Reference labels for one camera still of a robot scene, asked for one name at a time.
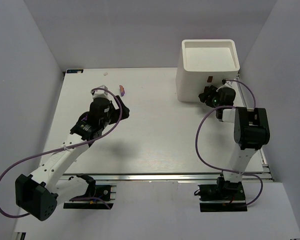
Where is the white drawer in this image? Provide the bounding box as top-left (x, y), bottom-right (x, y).
top-left (176, 71), bottom-right (239, 87)

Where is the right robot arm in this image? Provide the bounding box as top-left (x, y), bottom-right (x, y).
top-left (198, 85), bottom-right (270, 188)

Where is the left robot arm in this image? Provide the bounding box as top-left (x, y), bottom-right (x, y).
top-left (15, 96), bottom-right (130, 221)

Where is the white drawer cabinet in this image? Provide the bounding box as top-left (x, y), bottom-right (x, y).
top-left (175, 39), bottom-right (240, 103)

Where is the blue label sticker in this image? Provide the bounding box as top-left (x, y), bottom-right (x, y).
top-left (65, 69), bottom-right (84, 74)

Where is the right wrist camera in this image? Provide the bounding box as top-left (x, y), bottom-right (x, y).
top-left (221, 79), bottom-right (234, 89)

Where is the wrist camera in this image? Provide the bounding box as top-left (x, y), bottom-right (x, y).
top-left (90, 85), bottom-right (109, 100)
top-left (221, 79), bottom-right (234, 89)

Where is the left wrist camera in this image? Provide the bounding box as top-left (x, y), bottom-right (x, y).
top-left (90, 85), bottom-right (109, 100)

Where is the aluminium rail right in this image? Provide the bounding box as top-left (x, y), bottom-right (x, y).
top-left (230, 77), bottom-right (270, 175)

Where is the aluminium rail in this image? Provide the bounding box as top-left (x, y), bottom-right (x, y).
top-left (62, 172), bottom-right (273, 182)
top-left (230, 77), bottom-right (270, 175)

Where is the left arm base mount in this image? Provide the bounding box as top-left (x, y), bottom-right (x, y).
top-left (63, 173), bottom-right (117, 210)

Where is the aluminium rail front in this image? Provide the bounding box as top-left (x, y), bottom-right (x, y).
top-left (62, 172), bottom-right (273, 182)

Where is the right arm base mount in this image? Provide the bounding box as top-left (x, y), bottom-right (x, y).
top-left (193, 175), bottom-right (248, 213)

